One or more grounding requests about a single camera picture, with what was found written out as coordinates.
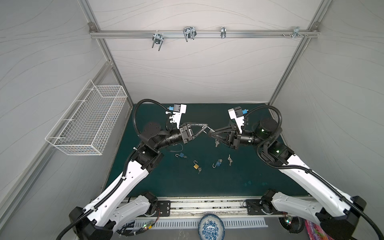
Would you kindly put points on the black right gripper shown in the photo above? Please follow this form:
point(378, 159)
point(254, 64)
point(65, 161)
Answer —
point(233, 137)

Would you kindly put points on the aluminium top crossbar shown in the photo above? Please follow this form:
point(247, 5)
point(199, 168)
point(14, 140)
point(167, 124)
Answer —
point(201, 34)

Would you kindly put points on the metal U-bolt clamp middle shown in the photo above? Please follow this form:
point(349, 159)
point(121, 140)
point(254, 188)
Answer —
point(189, 33)

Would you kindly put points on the small blue padlock left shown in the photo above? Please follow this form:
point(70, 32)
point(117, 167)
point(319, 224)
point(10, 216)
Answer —
point(181, 155)

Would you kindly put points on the metal U-bolt clamp left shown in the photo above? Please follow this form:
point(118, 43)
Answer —
point(158, 39)

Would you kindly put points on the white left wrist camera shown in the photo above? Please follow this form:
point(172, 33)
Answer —
point(176, 112)

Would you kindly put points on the blue white patterned plate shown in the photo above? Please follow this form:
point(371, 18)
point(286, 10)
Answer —
point(211, 227)

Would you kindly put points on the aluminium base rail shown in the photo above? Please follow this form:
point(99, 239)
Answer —
point(223, 207)

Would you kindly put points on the metal hook clamp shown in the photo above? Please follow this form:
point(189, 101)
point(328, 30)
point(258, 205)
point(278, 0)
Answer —
point(223, 32)

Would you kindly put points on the metal bracket clamp right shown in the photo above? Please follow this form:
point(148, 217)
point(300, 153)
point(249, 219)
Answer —
point(295, 34)

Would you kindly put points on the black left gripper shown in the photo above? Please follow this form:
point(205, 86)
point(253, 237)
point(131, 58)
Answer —
point(186, 135)

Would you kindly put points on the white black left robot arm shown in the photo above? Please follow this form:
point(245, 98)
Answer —
point(105, 215)

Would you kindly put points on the white wire basket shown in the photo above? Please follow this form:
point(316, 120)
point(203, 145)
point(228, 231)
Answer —
point(85, 127)

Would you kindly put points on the silver key pair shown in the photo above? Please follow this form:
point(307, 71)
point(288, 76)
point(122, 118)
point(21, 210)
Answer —
point(230, 160)

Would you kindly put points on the metal u-bolt clamp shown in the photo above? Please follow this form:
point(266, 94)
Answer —
point(158, 39)
point(189, 33)

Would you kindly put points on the pink Fox's candy bag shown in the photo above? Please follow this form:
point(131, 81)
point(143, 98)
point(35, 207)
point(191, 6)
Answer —
point(315, 232)

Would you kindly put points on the white slotted cable duct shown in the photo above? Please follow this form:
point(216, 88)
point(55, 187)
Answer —
point(229, 223)

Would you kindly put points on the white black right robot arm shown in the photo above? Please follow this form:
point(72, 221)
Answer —
point(337, 213)

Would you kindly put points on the brass padlock with keys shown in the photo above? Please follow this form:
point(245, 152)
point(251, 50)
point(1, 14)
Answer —
point(197, 167)

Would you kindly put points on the blue padlock with keys right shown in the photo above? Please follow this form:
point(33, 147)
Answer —
point(217, 164)

